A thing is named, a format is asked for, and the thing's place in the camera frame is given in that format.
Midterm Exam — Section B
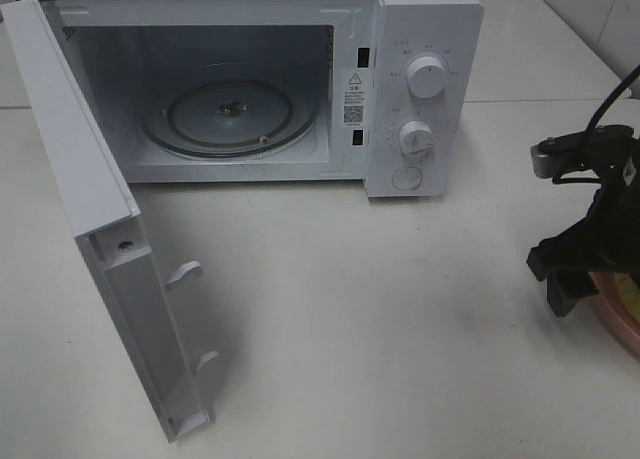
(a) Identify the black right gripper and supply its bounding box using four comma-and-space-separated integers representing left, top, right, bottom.
526, 144, 639, 318

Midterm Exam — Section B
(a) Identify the pink round plate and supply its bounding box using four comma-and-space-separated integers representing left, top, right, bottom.
590, 272, 639, 358

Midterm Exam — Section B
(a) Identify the round white door button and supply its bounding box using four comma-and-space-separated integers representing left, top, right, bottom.
392, 167, 423, 191

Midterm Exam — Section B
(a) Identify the white microwave door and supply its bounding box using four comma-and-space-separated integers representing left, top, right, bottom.
2, 0, 211, 442

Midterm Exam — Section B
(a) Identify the sandwich with lettuce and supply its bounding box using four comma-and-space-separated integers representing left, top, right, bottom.
611, 274, 639, 303

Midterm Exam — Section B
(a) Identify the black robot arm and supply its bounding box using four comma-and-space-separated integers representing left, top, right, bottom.
527, 126, 639, 317

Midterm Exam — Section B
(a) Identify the lower white timer knob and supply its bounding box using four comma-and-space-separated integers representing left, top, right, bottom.
398, 120, 435, 156

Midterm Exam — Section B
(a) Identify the upper white power knob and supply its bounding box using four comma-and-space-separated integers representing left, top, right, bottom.
406, 53, 448, 99

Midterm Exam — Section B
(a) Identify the white microwave oven body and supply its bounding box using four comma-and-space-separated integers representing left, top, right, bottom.
12, 0, 484, 198

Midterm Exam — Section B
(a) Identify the white warning label sticker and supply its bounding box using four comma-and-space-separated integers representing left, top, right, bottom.
339, 68, 371, 128

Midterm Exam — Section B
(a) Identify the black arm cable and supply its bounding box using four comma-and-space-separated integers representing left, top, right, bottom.
549, 62, 640, 185

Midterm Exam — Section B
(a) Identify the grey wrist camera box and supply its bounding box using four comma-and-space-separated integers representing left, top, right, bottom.
530, 125, 639, 179

